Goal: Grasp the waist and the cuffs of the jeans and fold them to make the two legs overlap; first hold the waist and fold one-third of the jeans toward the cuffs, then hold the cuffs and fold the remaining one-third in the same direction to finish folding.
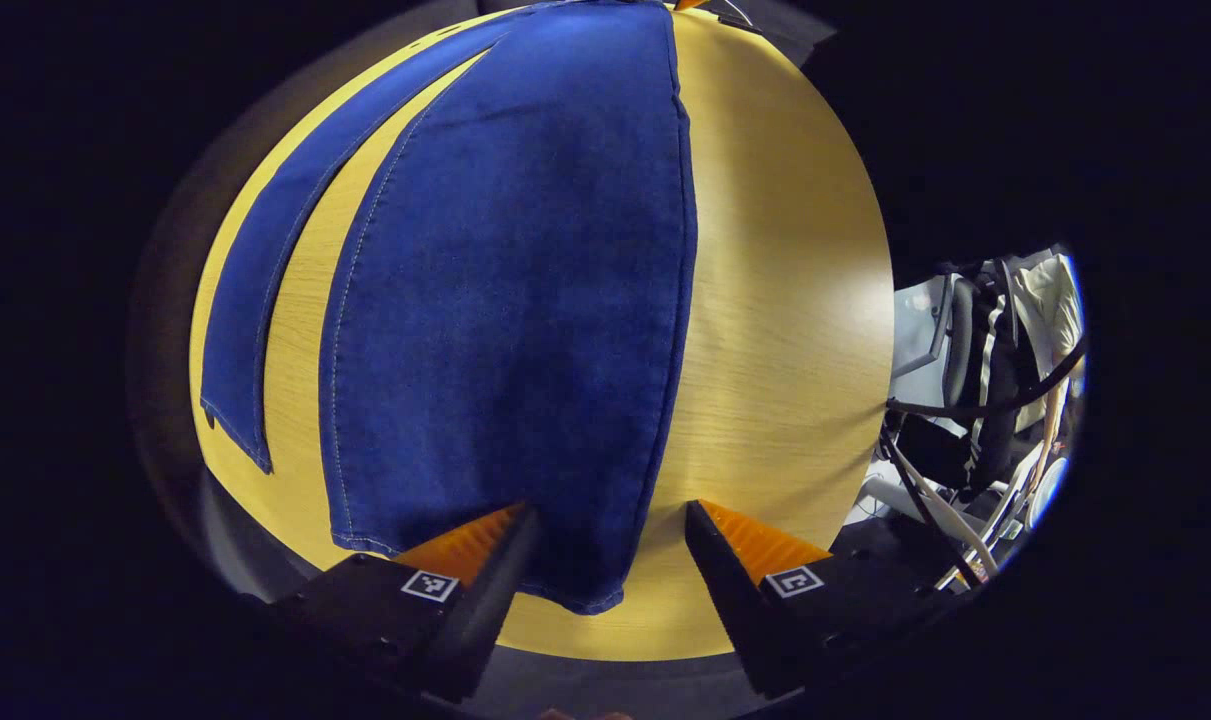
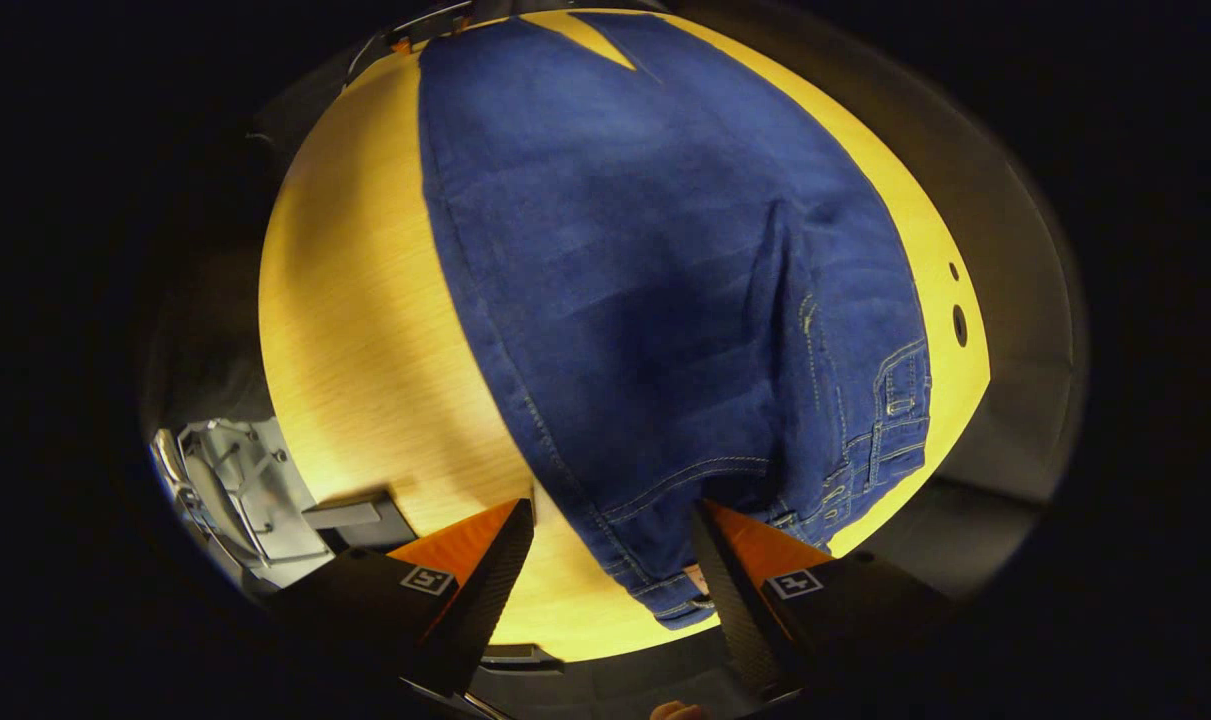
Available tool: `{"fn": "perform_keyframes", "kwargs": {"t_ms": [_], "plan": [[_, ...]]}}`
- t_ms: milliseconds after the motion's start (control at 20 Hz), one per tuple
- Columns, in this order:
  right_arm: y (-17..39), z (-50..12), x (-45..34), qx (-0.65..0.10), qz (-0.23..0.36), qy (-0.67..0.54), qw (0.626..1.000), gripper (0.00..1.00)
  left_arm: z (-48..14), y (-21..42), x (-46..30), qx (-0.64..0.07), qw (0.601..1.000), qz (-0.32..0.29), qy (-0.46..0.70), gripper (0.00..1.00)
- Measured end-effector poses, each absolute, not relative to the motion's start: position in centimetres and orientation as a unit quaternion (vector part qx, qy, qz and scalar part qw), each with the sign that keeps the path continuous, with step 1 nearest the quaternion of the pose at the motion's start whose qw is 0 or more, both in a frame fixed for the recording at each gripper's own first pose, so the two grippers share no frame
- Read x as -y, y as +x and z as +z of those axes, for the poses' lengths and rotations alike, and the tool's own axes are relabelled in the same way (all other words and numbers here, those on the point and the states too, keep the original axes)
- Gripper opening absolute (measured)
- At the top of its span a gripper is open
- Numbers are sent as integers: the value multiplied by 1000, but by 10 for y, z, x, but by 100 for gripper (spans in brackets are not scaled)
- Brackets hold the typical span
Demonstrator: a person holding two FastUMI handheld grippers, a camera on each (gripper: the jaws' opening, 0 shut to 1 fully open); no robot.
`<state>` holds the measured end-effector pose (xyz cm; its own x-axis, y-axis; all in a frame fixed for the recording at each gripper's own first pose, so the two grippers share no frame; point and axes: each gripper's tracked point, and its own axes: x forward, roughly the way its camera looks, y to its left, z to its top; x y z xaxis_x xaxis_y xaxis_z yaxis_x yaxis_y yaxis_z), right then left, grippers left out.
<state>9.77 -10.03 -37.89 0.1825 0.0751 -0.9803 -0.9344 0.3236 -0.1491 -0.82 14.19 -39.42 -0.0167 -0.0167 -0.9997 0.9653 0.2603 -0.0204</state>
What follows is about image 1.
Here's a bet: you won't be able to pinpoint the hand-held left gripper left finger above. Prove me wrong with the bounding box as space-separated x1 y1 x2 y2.
270 502 543 703

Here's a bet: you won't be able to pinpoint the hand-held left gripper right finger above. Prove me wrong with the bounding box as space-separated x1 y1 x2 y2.
684 499 951 699

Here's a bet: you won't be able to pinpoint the blue denim jeans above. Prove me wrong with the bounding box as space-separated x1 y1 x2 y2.
200 0 699 616

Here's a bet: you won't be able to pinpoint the grey panel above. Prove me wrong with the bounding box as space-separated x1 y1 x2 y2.
890 275 958 379

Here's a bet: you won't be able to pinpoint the black item with white stripes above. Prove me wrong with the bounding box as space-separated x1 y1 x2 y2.
900 258 1028 496

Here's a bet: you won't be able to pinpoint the beige cloth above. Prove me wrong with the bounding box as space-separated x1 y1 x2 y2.
1010 253 1084 401

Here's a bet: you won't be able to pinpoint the black curved cable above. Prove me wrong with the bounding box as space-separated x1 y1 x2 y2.
885 338 1086 421

